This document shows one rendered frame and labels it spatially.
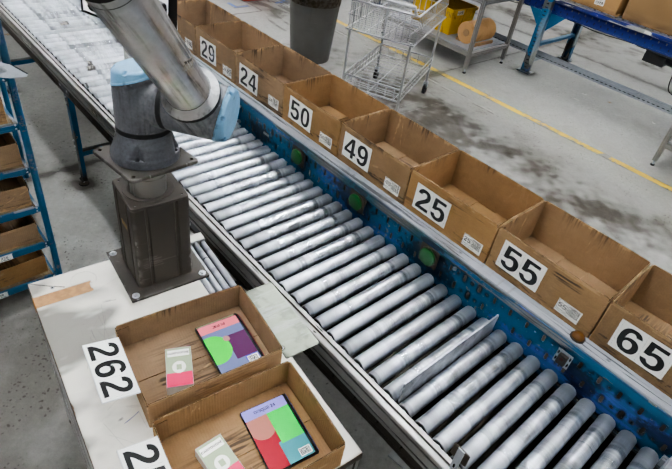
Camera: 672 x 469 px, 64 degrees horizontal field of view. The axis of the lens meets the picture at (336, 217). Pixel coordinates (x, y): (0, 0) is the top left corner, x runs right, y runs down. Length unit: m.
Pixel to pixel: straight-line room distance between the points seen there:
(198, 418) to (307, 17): 4.37
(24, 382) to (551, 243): 2.19
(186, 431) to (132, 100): 0.86
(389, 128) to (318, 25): 3.07
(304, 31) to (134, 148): 4.01
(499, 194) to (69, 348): 1.56
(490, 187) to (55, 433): 1.94
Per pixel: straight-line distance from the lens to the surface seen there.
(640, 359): 1.80
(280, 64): 2.96
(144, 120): 1.53
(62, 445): 2.47
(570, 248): 2.08
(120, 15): 1.08
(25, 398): 2.63
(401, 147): 2.42
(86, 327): 1.79
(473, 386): 1.74
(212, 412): 1.53
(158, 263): 1.81
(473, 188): 2.22
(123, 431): 1.56
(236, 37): 3.25
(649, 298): 2.04
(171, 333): 1.71
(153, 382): 1.61
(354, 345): 1.72
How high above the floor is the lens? 2.07
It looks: 37 degrees down
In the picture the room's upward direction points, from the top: 9 degrees clockwise
